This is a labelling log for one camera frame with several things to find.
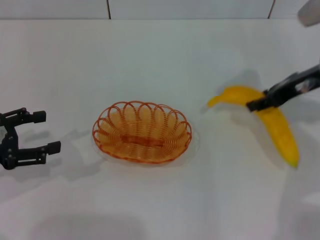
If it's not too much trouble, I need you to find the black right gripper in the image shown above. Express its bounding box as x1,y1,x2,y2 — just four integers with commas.
246,63,320,113

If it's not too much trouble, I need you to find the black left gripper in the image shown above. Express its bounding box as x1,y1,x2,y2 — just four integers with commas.
0,107,62,171

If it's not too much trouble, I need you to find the orange wire basket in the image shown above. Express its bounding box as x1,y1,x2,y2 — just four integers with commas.
92,100,193,165

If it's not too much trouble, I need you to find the yellow banana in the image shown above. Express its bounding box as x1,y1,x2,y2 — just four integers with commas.
207,85,300,169

